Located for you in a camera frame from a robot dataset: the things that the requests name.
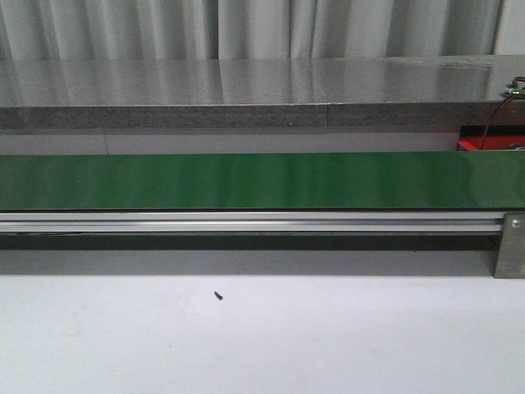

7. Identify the metal conveyor support bracket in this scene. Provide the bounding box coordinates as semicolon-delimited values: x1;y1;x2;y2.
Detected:
494;213;525;279

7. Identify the green conveyor belt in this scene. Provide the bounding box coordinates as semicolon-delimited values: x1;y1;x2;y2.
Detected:
1;150;524;211

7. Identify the grey pleated curtain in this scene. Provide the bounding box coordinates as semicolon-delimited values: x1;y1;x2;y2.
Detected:
1;1;503;61

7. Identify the thin red-brown wire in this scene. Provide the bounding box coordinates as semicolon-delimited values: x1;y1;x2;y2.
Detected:
479;77;525;152

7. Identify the small green circuit board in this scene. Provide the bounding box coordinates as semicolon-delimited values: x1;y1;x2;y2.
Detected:
502;80;525;98

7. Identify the grey stone counter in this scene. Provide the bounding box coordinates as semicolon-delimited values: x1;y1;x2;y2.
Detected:
1;55;524;130

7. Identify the aluminium conveyor side rail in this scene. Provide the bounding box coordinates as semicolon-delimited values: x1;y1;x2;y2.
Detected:
1;211;505;233

